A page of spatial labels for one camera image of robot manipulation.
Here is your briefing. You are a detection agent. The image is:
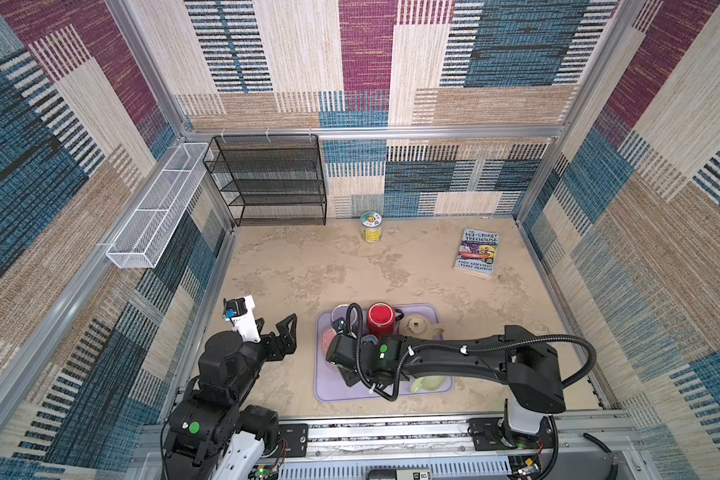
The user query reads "pink patterned mug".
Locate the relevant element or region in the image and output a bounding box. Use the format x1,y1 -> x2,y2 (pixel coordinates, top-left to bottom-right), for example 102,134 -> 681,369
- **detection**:
320,327 -> 336,370

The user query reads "lavender mug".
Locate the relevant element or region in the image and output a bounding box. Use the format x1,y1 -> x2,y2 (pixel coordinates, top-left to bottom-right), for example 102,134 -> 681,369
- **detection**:
330,304 -> 351,334

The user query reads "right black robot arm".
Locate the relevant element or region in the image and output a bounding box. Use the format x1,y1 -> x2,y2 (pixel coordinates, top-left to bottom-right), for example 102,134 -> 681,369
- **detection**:
326,325 -> 581,448

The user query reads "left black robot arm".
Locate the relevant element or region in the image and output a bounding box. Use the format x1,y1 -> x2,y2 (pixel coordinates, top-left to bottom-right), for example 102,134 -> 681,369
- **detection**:
161,314 -> 297,479

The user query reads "red mug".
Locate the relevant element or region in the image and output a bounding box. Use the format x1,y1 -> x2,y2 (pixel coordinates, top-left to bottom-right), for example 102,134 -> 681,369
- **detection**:
366,302 -> 404,338

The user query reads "light green mug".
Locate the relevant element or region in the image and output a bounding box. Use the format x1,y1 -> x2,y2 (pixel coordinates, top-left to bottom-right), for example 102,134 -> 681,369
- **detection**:
410,376 -> 447,394

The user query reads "lavender plastic tray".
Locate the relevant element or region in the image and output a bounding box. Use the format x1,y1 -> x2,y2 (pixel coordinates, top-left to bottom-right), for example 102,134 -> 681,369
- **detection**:
314,303 -> 453,403

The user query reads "colourful paperback book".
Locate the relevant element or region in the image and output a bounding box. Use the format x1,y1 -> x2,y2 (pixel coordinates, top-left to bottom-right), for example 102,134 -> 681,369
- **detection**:
454,228 -> 500,277

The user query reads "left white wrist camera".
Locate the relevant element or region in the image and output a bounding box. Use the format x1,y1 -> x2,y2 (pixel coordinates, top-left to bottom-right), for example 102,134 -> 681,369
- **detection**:
223,295 -> 261,343

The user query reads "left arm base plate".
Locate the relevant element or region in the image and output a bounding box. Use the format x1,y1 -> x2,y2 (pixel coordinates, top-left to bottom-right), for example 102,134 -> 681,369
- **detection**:
262,423 -> 309,461

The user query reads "black wire shelf rack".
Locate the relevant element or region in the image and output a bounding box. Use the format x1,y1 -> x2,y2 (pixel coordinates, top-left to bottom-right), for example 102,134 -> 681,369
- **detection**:
205,134 -> 327,227

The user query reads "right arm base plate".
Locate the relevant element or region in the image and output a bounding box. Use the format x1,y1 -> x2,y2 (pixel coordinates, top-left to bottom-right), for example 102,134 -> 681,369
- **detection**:
467,416 -> 557,451

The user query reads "white wire mesh basket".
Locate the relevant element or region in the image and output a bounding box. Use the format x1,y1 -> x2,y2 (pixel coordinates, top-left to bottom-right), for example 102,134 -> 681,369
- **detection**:
106,143 -> 209,269

